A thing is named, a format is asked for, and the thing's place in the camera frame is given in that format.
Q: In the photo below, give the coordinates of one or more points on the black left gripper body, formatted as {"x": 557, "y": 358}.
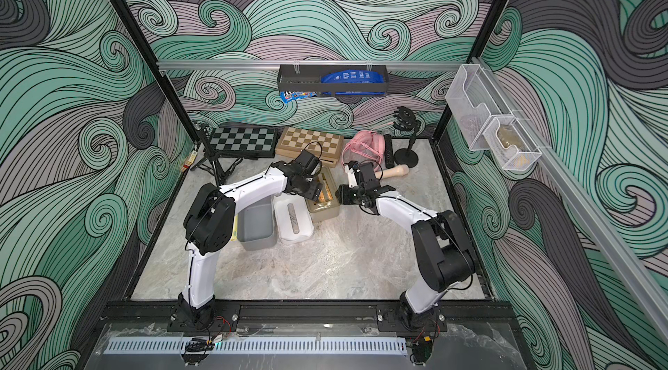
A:
{"x": 303, "y": 189}

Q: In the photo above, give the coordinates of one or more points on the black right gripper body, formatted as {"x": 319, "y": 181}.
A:
{"x": 355, "y": 196}

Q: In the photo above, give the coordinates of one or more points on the orange tissue paper pack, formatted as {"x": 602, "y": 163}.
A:
{"x": 326, "y": 195}

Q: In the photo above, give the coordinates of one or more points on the khaki tissue box base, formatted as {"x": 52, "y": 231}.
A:
{"x": 321, "y": 211}

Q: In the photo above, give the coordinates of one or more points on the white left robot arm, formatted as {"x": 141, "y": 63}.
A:
{"x": 209, "y": 223}

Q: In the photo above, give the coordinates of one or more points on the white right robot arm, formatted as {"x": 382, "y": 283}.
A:
{"x": 443, "y": 252}

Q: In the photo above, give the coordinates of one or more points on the white tissue box lid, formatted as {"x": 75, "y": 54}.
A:
{"x": 293, "y": 219}

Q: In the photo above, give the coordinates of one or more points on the wooden chessboard box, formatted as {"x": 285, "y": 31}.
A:
{"x": 328, "y": 147}

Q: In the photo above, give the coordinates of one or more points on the grey tissue box base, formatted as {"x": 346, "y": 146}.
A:
{"x": 256, "y": 226}

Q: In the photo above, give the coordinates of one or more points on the wooden pestle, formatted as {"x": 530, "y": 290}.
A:
{"x": 398, "y": 171}

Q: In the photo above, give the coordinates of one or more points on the black remote control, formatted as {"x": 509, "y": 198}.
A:
{"x": 389, "y": 161}

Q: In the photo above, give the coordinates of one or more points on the pink mesh food cover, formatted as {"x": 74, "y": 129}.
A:
{"x": 365, "y": 145}

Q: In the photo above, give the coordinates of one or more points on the black green chessboard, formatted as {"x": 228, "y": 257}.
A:
{"x": 254, "y": 143}

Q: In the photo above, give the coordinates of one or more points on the black hand model stand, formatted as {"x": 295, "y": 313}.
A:
{"x": 406, "y": 122}

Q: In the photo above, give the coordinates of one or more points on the black tripod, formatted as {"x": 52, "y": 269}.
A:
{"x": 210, "y": 162}

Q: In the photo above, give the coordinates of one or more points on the blue plastic package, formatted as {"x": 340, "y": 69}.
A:
{"x": 353, "y": 76}

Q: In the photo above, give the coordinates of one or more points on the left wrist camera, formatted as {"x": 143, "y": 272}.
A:
{"x": 309, "y": 164}

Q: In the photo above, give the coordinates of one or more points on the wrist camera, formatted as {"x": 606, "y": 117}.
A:
{"x": 350, "y": 169}
{"x": 309, "y": 164}

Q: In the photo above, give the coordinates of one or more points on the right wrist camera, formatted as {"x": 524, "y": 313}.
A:
{"x": 350, "y": 169}

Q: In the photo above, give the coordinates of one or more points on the black wall shelf basket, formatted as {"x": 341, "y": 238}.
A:
{"x": 307, "y": 79}

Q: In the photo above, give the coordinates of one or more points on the clear wall bin large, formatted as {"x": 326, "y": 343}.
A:
{"x": 474, "y": 101}

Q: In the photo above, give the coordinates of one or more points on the clear wall bin small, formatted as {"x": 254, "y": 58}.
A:
{"x": 513, "y": 149}

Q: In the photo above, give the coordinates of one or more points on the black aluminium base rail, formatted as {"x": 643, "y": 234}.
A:
{"x": 389, "y": 316}

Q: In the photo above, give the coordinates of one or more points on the white slotted cable duct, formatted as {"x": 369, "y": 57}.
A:
{"x": 263, "y": 345}

